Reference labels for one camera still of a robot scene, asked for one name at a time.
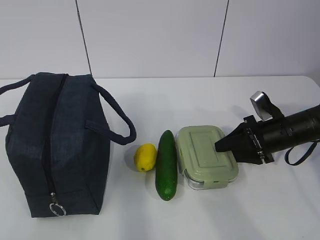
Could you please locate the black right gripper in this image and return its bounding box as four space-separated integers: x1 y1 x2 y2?
215 115 275 165

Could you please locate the glass container with green lid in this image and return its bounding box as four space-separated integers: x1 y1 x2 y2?
176 125 239 190

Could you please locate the green cucumber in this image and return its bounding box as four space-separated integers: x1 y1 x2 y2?
155 130 178 201

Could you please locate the dark blue insulated lunch bag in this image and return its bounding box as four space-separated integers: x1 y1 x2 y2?
0 72 137 218

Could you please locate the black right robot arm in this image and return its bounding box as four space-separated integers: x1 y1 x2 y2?
215 105 320 166

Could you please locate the yellow lemon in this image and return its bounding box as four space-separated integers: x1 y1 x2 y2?
133 143 157 172

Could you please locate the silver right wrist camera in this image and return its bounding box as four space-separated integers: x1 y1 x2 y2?
250 91 272 121

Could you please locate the silver zipper pull ring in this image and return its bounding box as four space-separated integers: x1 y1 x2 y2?
48 191 67 216

